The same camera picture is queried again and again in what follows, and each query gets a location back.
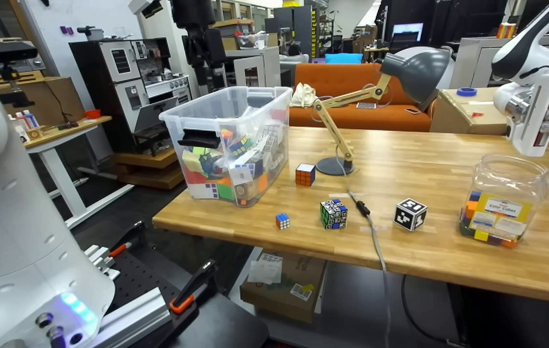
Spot orange and white Rubik's cube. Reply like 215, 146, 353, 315
296, 163, 316, 187

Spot green patterned Rubik's cube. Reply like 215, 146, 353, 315
320, 199, 349, 230

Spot clear plastic storage container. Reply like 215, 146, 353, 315
159, 87, 294, 208

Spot black and white cube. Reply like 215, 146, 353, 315
394, 198, 428, 232

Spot grey desk lamp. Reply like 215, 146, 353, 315
312, 46, 452, 176

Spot heap of puzzle cubes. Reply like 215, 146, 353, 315
181, 109, 288, 205

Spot white cloth bag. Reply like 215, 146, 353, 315
289, 83, 319, 108

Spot small white cabinet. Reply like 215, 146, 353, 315
233, 46, 282, 88

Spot cardboard box with labels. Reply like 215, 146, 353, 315
240, 248, 328, 324

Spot orange sofa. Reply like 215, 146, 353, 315
288, 63, 435, 132

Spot wooden pallet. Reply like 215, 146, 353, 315
111, 149, 186, 190

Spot blue cushion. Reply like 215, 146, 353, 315
325, 53, 364, 65

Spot black clamp with orange trigger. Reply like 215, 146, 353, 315
109, 221, 147, 258
169, 260, 218, 315

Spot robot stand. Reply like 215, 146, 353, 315
75, 221, 271, 348

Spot toy kitchen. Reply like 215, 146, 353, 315
69, 37, 193, 156

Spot monitor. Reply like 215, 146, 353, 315
391, 22, 424, 42

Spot heap of small coloured cubes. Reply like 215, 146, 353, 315
460, 190, 526, 248

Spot large cardboard box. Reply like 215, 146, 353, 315
430, 87, 511, 135

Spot white desk with wooden top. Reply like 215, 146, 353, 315
25, 116, 135, 230

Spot clear plastic jar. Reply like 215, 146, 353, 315
459, 154, 549, 249

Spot brown cardboard box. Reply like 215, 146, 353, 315
0, 72, 86, 127

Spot grey lamp cable with switch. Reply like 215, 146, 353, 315
335, 145, 393, 348

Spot black cable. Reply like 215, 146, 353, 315
401, 275, 463, 348

